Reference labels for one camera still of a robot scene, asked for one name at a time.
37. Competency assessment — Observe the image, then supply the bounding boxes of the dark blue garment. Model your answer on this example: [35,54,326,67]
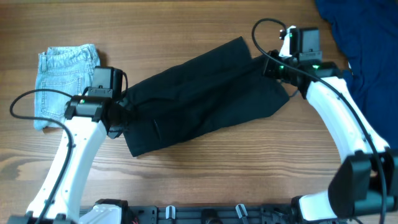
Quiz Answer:
[315,0,397,149]

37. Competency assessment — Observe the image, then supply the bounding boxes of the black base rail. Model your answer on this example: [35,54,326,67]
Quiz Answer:
[120,203,301,224]

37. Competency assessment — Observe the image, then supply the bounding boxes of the black t-shirt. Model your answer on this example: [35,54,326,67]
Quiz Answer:
[123,37,289,157]

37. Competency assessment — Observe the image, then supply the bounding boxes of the right black cable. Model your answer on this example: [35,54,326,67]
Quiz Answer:
[251,17,388,224]

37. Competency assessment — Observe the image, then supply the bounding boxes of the black cable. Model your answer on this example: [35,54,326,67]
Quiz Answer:
[9,71,129,224]
[251,17,388,224]

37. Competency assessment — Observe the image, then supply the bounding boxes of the left black cable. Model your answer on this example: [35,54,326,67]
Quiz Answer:
[9,71,129,224]

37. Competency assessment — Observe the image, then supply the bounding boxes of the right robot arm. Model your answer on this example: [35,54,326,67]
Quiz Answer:
[264,51,397,223]

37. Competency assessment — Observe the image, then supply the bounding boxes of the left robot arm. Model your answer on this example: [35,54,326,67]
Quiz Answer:
[8,95,131,223]

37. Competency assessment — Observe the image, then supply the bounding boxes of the folded light blue jeans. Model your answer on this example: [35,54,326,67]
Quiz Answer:
[34,44,100,123]

